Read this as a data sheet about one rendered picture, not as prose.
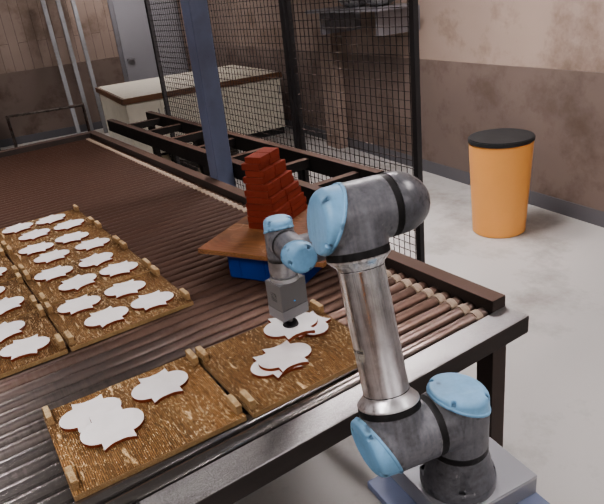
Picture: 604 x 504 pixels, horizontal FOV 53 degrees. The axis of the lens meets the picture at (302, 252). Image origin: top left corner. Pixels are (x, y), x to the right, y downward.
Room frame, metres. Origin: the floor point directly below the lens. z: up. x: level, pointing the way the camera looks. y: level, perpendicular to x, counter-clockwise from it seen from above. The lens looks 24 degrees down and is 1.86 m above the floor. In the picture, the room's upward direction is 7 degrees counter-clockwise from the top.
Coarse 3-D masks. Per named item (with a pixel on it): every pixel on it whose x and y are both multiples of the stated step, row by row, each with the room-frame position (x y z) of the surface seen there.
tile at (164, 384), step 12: (168, 372) 1.40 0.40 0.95; (180, 372) 1.39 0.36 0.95; (144, 384) 1.35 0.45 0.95; (156, 384) 1.35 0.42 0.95; (168, 384) 1.34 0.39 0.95; (180, 384) 1.33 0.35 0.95; (132, 396) 1.31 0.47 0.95; (144, 396) 1.30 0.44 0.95; (156, 396) 1.29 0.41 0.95; (168, 396) 1.30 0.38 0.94
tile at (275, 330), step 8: (272, 320) 1.45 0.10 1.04; (304, 320) 1.43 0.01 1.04; (312, 320) 1.42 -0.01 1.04; (264, 328) 1.41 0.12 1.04; (272, 328) 1.41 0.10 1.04; (280, 328) 1.40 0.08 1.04; (288, 328) 1.40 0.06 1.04; (296, 328) 1.39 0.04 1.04; (304, 328) 1.39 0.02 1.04; (312, 328) 1.38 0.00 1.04; (272, 336) 1.37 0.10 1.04; (280, 336) 1.36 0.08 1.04; (288, 336) 1.36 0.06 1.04; (296, 336) 1.36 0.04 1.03
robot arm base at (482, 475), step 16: (432, 464) 0.91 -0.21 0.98; (448, 464) 0.89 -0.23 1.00; (464, 464) 0.88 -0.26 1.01; (480, 464) 0.89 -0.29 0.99; (432, 480) 0.90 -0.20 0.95; (448, 480) 0.88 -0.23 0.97; (464, 480) 0.88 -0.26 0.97; (480, 480) 0.88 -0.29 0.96; (496, 480) 0.92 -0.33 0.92; (432, 496) 0.90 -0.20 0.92; (448, 496) 0.87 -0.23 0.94; (464, 496) 0.87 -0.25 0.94; (480, 496) 0.87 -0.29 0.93
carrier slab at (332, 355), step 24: (240, 336) 1.56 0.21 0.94; (264, 336) 1.54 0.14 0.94; (336, 336) 1.50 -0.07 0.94; (216, 360) 1.44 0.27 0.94; (240, 360) 1.43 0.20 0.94; (312, 360) 1.39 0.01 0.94; (336, 360) 1.38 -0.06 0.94; (240, 384) 1.32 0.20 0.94; (264, 384) 1.31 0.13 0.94; (288, 384) 1.29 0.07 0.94; (312, 384) 1.28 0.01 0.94; (264, 408) 1.21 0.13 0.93
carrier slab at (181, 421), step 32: (128, 384) 1.38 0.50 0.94; (192, 384) 1.34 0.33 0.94; (160, 416) 1.22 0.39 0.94; (192, 416) 1.21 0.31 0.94; (224, 416) 1.19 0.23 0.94; (64, 448) 1.14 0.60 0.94; (96, 448) 1.13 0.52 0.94; (128, 448) 1.12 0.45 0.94; (160, 448) 1.11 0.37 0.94; (96, 480) 1.03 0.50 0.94
